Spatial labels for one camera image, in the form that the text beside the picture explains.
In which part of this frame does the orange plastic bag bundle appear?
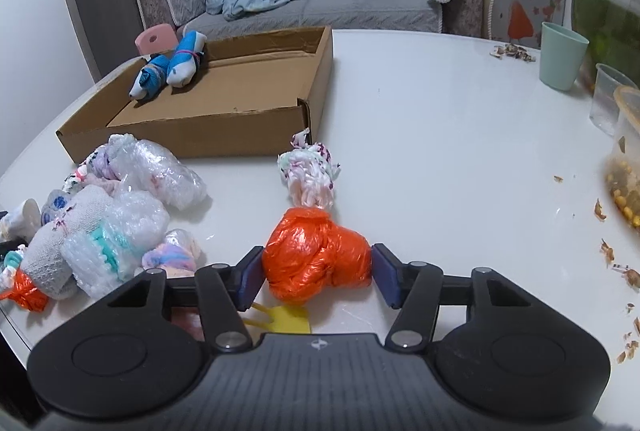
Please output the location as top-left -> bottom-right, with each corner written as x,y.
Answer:
262,206 -> 372,305

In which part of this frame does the white pink patterned bag bundle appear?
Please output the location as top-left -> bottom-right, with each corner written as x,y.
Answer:
277,128 -> 341,211

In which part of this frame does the bubble wrap bundle teal band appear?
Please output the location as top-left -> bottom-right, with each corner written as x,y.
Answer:
61,190 -> 170,300

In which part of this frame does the white grey sock bundle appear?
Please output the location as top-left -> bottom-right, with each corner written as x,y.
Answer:
21,185 -> 114,301

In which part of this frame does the yellow plastic piece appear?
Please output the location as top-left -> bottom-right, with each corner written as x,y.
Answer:
242,303 -> 311,335

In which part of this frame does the pastel purple bag bundle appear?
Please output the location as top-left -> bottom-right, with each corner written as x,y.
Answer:
141,229 -> 202,277

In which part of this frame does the clear bag patterned bundle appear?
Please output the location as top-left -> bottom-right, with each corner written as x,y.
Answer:
62,134 -> 207,211

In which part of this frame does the brown cardboard box tray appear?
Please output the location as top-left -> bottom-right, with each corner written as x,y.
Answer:
56,27 -> 333,162

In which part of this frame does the blue white sock roll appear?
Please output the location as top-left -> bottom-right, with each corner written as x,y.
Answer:
129,54 -> 169,102
166,31 -> 207,88

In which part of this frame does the small orange bag bundle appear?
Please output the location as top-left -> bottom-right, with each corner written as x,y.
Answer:
0,269 -> 49,313

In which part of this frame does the pink plastic stool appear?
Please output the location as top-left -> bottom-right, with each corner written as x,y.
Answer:
134,24 -> 179,56

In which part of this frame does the plastic container with nuts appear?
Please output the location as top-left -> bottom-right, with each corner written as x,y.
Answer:
605,86 -> 640,233

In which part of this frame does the clear plastic cup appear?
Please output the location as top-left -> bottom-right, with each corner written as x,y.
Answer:
589,62 -> 637,136

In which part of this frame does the mint green cup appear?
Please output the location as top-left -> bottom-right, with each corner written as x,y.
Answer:
539,21 -> 589,92

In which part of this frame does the glass fish tank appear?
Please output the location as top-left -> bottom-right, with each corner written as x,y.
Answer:
572,0 -> 639,91

